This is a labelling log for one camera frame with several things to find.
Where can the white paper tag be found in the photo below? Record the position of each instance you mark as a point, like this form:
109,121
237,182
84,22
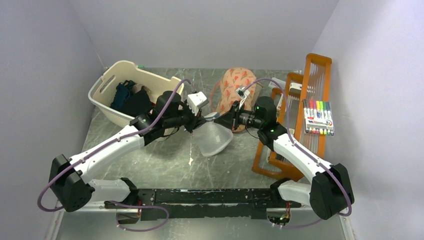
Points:
276,82

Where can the teal garment in basket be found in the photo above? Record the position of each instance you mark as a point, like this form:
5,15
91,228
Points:
122,94

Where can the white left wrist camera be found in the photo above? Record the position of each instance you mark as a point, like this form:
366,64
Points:
196,101

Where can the black garment in basket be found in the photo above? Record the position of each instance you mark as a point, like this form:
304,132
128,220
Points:
138,103

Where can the orange wooden rack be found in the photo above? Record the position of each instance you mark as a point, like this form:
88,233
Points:
313,84

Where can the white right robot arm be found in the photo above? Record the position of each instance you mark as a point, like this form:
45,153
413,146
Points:
329,191

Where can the cream plastic laundry basket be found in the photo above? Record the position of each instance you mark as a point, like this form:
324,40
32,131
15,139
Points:
102,92

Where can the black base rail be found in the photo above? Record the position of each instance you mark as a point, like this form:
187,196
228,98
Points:
255,203

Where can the pack of coloured markers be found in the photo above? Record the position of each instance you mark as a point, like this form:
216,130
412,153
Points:
318,119

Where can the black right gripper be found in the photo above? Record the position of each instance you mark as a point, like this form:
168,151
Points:
230,119

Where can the white mesh laundry bag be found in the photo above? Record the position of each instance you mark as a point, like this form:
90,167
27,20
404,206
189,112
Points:
212,138

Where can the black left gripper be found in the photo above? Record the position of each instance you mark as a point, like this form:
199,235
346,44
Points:
195,121

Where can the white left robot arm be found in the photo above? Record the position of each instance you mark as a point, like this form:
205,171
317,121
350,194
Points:
72,180

